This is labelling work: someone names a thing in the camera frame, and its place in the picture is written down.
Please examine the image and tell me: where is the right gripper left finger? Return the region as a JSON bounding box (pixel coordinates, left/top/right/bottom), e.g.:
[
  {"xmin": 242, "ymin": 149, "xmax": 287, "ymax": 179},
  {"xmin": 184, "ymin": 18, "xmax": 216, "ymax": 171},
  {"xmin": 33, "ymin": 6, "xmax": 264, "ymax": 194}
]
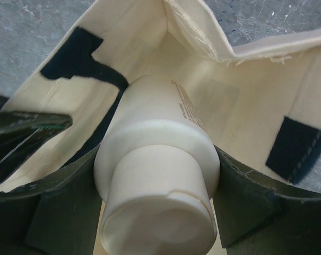
[{"xmin": 0, "ymin": 148, "xmax": 101, "ymax": 254}]

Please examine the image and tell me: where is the cream lotion bottle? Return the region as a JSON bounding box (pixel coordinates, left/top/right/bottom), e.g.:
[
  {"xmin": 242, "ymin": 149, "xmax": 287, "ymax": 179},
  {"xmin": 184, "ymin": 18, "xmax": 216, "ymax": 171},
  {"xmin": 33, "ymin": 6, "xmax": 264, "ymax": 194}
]
[{"xmin": 94, "ymin": 75, "xmax": 220, "ymax": 254}]

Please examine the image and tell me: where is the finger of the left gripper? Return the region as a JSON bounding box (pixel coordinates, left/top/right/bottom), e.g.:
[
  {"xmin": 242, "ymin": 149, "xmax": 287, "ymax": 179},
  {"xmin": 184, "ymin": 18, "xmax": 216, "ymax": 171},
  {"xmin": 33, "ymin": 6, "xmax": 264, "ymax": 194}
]
[{"xmin": 0, "ymin": 95, "xmax": 73, "ymax": 173}]

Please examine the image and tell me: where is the cream canvas tote bag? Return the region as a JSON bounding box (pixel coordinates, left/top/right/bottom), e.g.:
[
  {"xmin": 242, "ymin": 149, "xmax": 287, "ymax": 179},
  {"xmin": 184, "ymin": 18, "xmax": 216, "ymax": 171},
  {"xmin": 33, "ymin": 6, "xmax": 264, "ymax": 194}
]
[{"xmin": 0, "ymin": 1, "xmax": 321, "ymax": 192}]

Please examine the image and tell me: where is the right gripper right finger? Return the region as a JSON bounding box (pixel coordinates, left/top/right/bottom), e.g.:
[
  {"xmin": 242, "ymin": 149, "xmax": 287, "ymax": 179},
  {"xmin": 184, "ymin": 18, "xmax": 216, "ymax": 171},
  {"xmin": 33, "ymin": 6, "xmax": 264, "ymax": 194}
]
[{"xmin": 213, "ymin": 149, "xmax": 321, "ymax": 254}]

